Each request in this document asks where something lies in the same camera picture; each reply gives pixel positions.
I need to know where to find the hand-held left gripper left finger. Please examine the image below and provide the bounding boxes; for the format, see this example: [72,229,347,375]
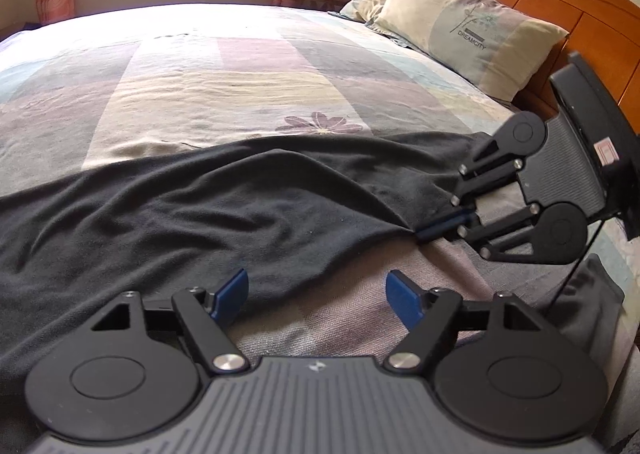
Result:
[90,268,250,378]

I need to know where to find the cream printed pillow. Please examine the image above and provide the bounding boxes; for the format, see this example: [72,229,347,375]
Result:
[367,0,571,103]

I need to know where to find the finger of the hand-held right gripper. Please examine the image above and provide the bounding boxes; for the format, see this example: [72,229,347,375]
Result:
[414,203,543,263]
[449,134,526,208]

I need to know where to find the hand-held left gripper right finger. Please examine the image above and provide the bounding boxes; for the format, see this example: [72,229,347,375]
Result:
[385,270,546,378]

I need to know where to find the patchwork floral bed sheet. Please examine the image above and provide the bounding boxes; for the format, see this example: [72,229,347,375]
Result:
[0,2,635,371]

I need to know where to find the dark grey pants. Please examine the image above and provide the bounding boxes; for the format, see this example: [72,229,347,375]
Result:
[0,131,483,441]

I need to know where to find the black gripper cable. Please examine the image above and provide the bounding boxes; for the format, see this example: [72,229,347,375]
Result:
[549,221,603,311]

